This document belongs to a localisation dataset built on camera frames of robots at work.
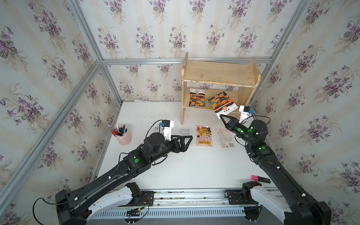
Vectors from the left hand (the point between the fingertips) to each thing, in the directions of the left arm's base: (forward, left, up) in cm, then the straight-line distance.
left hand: (188, 139), depth 64 cm
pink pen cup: (+14, +40, -18) cm, 46 cm away
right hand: (+12, -18, +2) cm, 22 cm away
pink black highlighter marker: (-10, -39, -26) cm, 48 cm away
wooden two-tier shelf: (+59, -31, -16) cm, 68 cm away
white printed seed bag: (+16, -28, -28) cm, 43 cm away
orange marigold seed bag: (+20, -19, +3) cm, 28 cm away
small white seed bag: (+23, 0, -29) cm, 37 cm away
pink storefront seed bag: (+19, -13, -28) cm, 37 cm away
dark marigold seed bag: (+36, -8, -7) cm, 38 cm away
